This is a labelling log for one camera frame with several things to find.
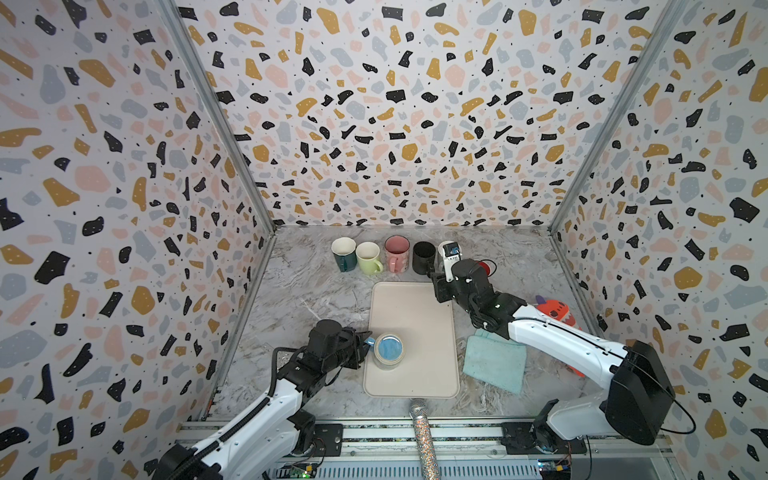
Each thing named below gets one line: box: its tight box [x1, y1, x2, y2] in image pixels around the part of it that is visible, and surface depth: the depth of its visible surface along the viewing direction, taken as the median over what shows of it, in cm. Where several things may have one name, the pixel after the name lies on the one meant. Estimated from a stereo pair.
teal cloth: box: [462, 329, 527, 394], surface depth 87 cm
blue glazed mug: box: [364, 333, 405, 371], surface depth 79 cm
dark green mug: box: [331, 236, 357, 272], surface depth 105 cm
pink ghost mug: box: [384, 234, 410, 273], surface depth 103 cm
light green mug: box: [356, 241, 384, 275], surface depth 105 cm
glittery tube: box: [409, 401, 440, 480], surface depth 73 cm
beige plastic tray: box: [359, 282, 460, 399], surface depth 86 cm
